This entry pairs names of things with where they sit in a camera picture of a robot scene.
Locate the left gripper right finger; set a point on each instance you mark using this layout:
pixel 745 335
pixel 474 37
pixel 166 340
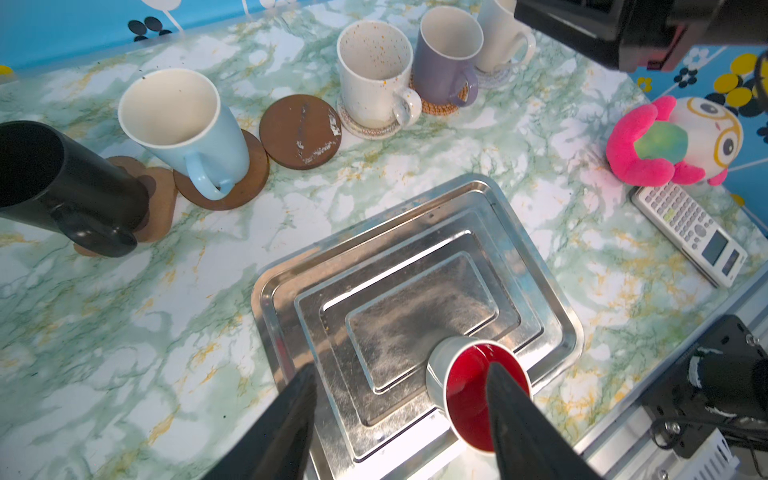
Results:
pixel 526 444

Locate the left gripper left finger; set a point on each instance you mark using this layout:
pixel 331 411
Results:
pixel 277 445

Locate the red inside mug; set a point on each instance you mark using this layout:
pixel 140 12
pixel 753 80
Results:
pixel 456 375

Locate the dark brown round coaster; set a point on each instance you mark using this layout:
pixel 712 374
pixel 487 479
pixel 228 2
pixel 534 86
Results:
pixel 243 192

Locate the scratched brown round coaster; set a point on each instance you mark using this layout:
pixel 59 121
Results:
pixel 300 132

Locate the white mug blue handle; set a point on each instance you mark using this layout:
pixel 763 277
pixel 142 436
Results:
pixel 179 116

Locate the woven rattan coaster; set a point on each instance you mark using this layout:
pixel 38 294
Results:
pixel 440 110

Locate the black mug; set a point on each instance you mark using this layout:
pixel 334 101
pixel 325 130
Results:
pixel 52 182

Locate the grey blue knitted coaster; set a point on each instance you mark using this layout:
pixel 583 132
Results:
pixel 497 78

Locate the purple mug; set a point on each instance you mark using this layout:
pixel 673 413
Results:
pixel 443 70

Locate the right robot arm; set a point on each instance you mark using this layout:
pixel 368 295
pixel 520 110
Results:
pixel 625 35

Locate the paw shaped cork coaster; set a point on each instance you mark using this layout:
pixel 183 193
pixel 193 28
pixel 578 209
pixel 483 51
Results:
pixel 156 204

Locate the metal tray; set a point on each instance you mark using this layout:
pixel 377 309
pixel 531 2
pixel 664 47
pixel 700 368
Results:
pixel 367 306

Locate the white calculator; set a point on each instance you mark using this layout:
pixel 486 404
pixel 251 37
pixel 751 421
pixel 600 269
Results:
pixel 685 223

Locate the pink plush toy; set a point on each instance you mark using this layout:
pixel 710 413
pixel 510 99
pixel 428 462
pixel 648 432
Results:
pixel 682 141

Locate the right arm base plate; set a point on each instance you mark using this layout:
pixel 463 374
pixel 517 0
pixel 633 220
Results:
pixel 717 384

